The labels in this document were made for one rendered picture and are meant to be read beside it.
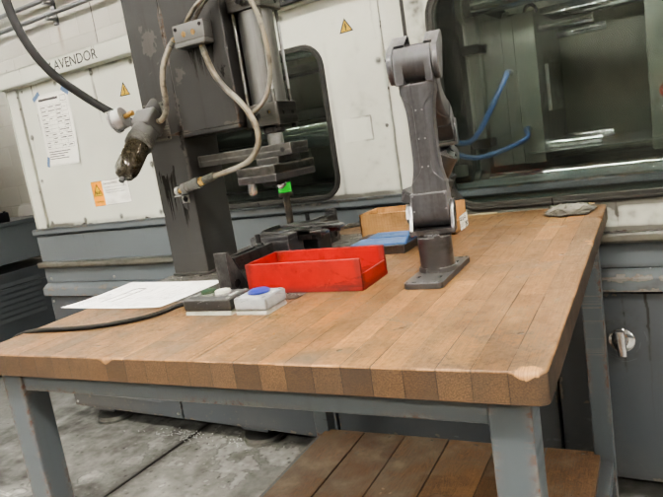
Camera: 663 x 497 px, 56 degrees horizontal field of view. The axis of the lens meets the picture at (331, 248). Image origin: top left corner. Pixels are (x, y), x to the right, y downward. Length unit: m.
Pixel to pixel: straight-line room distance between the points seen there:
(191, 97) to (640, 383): 1.41
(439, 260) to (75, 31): 5.36
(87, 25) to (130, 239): 3.59
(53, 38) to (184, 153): 4.98
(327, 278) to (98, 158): 1.84
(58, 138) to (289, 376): 2.33
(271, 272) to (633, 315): 1.07
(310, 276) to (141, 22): 0.76
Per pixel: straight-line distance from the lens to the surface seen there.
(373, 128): 2.02
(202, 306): 1.15
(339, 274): 1.13
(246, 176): 1.38
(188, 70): 1.51
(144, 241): 2.69
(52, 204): 3.14
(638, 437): 2.03
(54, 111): 3.02
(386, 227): 1.61
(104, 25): 5.94
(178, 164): 1.55
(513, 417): 0.76
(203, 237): 1.54
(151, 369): 0.97
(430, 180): 1.14
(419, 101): 1.13
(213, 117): 1.47
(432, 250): 1.13
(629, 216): 1.80
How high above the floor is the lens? 1.17
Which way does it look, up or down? 10 degrees down
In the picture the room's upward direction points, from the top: 9 degrees counter-clockwise
